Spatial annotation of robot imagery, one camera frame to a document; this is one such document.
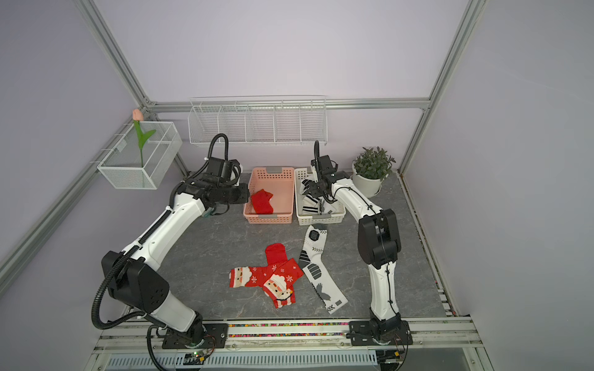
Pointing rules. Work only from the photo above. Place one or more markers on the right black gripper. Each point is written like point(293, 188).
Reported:
point(314, 192)

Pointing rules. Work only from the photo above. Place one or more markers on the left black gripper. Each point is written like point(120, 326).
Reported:
point(244, 198)

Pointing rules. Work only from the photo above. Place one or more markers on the white sock hexagon patch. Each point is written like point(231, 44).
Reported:
point(308, 184)

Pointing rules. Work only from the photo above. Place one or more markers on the white black striped sock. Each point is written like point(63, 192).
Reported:
point(312, 206)

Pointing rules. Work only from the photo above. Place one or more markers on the red fuzzy sock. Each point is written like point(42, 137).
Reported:
point(261, 202)

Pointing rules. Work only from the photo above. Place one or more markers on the red santa sock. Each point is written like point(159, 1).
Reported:
point(280, 284)
point(250, 276)

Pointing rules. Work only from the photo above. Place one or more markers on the white sock grey bird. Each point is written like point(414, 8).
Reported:
point(325, 287)

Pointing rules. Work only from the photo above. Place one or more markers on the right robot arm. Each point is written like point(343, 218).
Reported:
point(378, 243)

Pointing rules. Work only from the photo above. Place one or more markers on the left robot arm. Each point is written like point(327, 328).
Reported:
point(132, 286)

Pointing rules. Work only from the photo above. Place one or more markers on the white plastic basket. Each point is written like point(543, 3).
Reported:
point(333, 213)

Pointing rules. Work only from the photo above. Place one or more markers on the pink plastic basket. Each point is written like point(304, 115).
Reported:
point(271, 199)

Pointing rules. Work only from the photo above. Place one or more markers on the potted green plant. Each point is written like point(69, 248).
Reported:
point(370, 169)

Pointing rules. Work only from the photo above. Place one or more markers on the red penguin sock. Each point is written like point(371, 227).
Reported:
point(276, 254)

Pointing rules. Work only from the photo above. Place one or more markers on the artificial pink tulip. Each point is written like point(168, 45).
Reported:
point(142, 136)

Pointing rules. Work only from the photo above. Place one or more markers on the white wire wall shelf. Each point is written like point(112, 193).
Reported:
point(259, 120)

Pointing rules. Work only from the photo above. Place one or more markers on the white mesh wall box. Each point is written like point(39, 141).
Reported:
point(122, 166)

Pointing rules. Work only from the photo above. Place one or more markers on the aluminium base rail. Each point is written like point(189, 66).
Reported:
point(285, 334)

